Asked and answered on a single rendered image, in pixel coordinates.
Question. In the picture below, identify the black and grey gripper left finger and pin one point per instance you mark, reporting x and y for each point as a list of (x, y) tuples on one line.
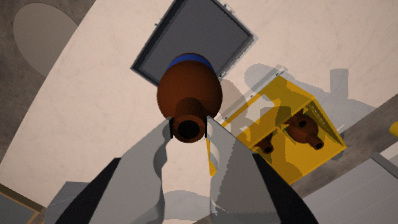
[(127, 190)]

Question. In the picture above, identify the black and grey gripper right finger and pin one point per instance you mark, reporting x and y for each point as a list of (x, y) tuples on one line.
[(246, 189)]

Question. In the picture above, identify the yellow crate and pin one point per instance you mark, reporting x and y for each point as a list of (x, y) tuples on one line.
[(270, 108)]

